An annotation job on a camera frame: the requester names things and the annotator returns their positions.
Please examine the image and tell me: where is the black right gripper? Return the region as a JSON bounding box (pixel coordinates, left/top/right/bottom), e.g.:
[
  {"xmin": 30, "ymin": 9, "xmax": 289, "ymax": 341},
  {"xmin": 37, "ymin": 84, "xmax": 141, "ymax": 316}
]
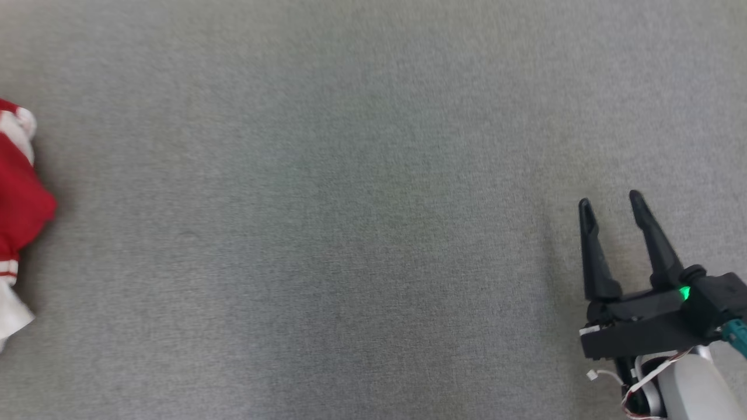
[{"xmin": 578, "ymin": 190, "xmax": 701, "ymax": 359}]

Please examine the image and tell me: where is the red shirt with striped cuffs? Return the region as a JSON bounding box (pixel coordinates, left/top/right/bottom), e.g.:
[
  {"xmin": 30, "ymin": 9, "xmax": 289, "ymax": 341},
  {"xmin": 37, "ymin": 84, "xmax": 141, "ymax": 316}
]
[{"xmin": 0, "ymin": 98, "xmax": 59, "ymax": 351}]

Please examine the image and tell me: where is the grey fabric sofa cushion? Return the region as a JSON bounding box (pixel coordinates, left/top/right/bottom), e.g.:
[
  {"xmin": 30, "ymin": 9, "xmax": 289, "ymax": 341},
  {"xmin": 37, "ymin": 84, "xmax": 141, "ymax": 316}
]
[{"xmin": 0, "ymin": 0, "xmax": 747, "ymax": 420}]

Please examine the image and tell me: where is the thin white red wire bundle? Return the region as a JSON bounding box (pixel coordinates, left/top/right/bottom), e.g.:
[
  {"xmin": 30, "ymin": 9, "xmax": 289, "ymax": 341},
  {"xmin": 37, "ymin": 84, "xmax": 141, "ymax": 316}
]
[{"xmin": 587, "ymin": 346, "xmax": 710, "ymax": 418}]

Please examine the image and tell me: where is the teal right camera cable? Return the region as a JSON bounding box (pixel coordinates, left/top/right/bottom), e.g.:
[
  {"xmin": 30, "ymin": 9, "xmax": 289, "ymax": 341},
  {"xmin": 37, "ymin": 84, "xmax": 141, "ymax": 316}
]
[{"xmin": 721, "ymin": 319, "xmax": 747, "ymax": 358}]

